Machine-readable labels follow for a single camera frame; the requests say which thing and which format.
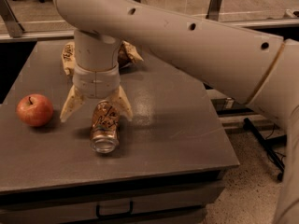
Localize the left metal glass bracket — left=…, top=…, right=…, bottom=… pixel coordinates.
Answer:
left=0, top=0, right=24, bottom=38

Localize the black cable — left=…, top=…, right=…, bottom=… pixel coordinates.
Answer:
left=264, top=124, right=287, bottom=170

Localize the black stand leg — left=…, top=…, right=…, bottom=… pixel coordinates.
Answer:
left=243, top=118, right=287, bottom=181

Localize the brown chip bag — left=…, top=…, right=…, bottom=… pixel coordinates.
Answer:
left=62, top=41, right=143, bottom=77

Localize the red apple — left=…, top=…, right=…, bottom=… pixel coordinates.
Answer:
left=16, top=93, right=53, bottom=127

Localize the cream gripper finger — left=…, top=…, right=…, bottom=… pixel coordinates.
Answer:
left=108, top=86, right=133, bottom=121
left=60, top=85, right=85, bottom=122

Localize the orange soda can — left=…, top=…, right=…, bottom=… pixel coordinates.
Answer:
left=90, top=101, right=120, bottom=154

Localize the grey table drawer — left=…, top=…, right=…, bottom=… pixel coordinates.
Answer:
left=0, top=180, right=224, bottom=224

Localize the black drawer handle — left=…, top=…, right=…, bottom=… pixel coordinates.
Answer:
left=95, top=201, right=134, bottom=219

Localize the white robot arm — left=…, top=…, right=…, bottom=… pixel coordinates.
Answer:
left=53, top=0, right=299, bottom=224

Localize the right metal glass bracket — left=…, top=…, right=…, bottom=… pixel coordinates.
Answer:
left=206, top=0, right=222, bottom=21

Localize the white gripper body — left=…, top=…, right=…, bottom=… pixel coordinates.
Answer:
left=73, top=64, right=121, bottom=99

